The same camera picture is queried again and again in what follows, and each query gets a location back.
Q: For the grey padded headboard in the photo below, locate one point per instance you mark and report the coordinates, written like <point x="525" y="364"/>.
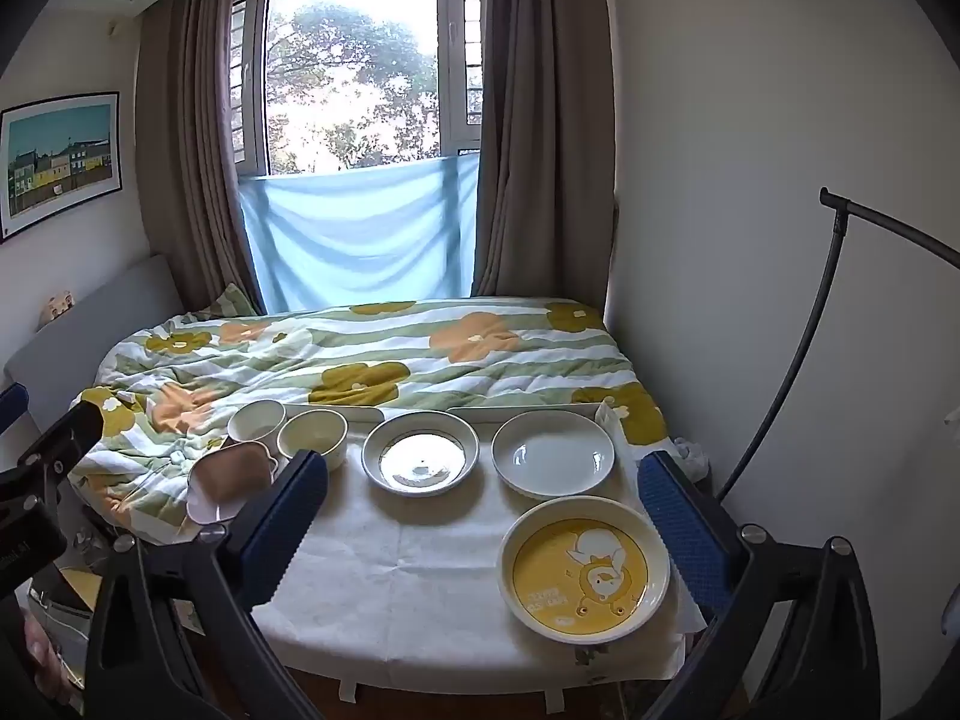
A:
<point x="97" y="330"/>

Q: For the cream round bowl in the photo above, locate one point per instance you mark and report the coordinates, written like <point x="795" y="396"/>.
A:
<point x="313" y="435"/>

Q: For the floral pillow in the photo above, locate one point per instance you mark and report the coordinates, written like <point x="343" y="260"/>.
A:
<point x="229" y="302"/>

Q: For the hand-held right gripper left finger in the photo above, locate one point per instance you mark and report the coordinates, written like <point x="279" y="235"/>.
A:
<point x="291" y="514"/>

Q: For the window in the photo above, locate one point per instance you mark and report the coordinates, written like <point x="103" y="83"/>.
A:
<point x="352" y="60"/>

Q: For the framed wall poster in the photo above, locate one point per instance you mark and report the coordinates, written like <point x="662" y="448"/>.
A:
<point x="60" y="157"/>

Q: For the black lamp stand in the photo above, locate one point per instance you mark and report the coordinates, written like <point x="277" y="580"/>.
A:
<point x="819" y="300"/>

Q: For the brown curtain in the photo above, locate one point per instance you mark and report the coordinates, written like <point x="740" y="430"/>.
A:
<point x="195" y="150"/>
<point x="547" y="135"/>

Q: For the person's left hand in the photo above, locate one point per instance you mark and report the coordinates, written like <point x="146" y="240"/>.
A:
<point x="39" y="649"/>

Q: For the plain white plate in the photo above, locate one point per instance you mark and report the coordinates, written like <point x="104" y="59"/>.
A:
<point x="553" y="456"/>

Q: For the white crumpled cloth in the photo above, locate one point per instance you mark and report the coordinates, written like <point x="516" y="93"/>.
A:
<point x="691" y="457"/>

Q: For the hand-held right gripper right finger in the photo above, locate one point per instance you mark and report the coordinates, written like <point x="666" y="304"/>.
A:
<point x="681" y="532"/>

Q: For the floral striped blanket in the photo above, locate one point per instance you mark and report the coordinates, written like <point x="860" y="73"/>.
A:
<point x="375" y="360"/>

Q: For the pink wavy-rim bowl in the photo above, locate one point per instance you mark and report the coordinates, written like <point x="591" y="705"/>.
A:
<point x="229" y="481"/>

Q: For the striped-rim white plate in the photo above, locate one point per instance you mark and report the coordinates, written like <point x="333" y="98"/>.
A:
<point x="420" y="454"/>

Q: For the light blue cloth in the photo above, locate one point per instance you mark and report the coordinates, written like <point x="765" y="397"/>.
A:
<point x="360" y="232"/>

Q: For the white ribbed bowl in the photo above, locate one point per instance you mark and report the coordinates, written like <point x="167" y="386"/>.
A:
<point x="256" y="420"/>

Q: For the yellow cartoon print plate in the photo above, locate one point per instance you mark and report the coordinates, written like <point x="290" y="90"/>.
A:
<point x="585" y="574"/>

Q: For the small toy figure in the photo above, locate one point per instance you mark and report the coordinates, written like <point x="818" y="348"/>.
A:
<point x="58" y="307"/>

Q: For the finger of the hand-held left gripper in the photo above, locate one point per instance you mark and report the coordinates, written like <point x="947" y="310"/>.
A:
<point x="10" y="406"/>
<point x="58" y="439"/>

